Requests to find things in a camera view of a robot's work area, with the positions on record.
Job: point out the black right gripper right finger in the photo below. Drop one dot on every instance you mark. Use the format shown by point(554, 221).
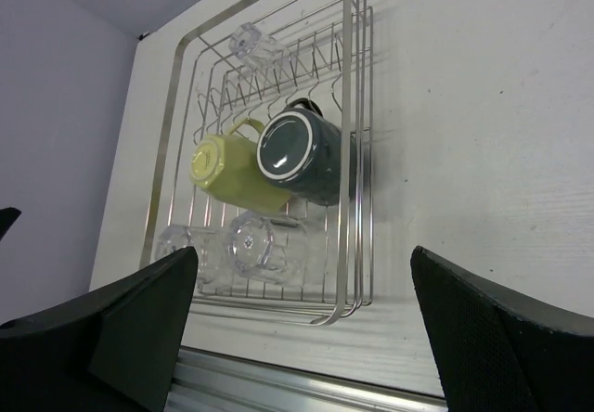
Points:
point(497, 349)

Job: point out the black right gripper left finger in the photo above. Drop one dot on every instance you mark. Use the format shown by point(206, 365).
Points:
point(111, 349)

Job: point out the clear faceted glass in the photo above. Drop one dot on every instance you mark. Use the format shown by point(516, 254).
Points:
point(213, 273)
point(271, 249)

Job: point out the yellow-green ceramic mug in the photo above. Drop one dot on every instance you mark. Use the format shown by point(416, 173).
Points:
point(225, 167)

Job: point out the dark grey ceramic mug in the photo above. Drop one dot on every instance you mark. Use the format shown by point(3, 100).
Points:
point(300, 151)

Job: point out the aluminium table edge rail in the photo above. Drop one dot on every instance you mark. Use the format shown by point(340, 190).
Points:
point(206, 381)

